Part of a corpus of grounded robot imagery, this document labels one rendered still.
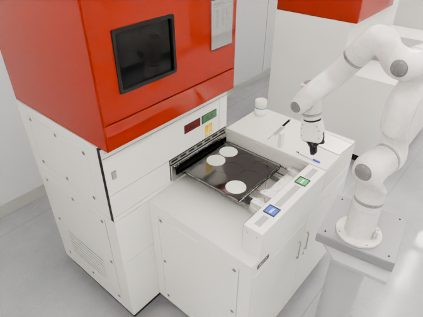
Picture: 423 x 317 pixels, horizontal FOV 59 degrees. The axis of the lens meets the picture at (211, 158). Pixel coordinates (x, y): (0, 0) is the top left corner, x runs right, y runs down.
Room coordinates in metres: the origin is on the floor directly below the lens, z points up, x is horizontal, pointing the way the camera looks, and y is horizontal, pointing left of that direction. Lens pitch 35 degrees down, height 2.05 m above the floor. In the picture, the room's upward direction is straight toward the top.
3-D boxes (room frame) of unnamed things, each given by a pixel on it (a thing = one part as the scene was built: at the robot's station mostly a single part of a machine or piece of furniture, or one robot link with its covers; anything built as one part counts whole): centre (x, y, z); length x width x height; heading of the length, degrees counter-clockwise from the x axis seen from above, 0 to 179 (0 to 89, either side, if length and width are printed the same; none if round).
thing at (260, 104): (2.01, -0.30, 1.01); 0.07 x 0.07 x 0.10
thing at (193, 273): (1.55, -0.24, 0.41); 0.97 x 0.64 x 0.82; 140
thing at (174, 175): (1.68, 0.06, 0.89); 0.44 x 0.02 x 0.10; 140
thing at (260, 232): (1.27, -0.34, 0.89); 0.55 x 0.09 x 0.14; 140
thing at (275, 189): (1.39, -0.32, 0.87); 0.36 x 0.08 x 0.03; 140
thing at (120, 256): (1.77, 0.45, 0.41); 0.82 x 0.71 x 0.82; 140
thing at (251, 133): (1.78, -0.43, 0.89); 0.62 x 0.35 x 0.14; 50
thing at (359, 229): (1.14, -0.63, 0.96); 0.19 x 0.19 x 0.18
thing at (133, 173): (1.55, 0.19, 1.02); 0.82 x 0.03 x 0.40; 140
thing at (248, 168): (1.55, -0.11, 0.90); 0.34 x 0.34 x 0.01; 50
